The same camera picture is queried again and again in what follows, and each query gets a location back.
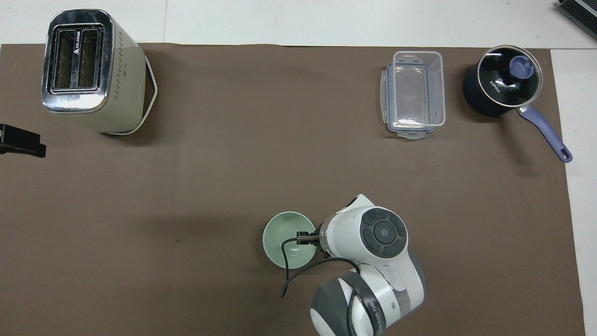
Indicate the glass pot lid purple knob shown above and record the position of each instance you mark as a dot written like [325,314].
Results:
[501,77]

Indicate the clear container lid blue seal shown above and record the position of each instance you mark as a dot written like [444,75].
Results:
[410,133]

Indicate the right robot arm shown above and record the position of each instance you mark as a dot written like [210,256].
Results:
[382,280]

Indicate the green bowl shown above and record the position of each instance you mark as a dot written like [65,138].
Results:
[277,233]

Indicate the clear plastic food container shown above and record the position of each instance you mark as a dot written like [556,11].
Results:
[417,88]

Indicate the dark grey ribbed device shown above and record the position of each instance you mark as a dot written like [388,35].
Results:
[580,11]

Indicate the cream and chrome toaster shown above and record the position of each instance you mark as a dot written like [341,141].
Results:
[123,93]

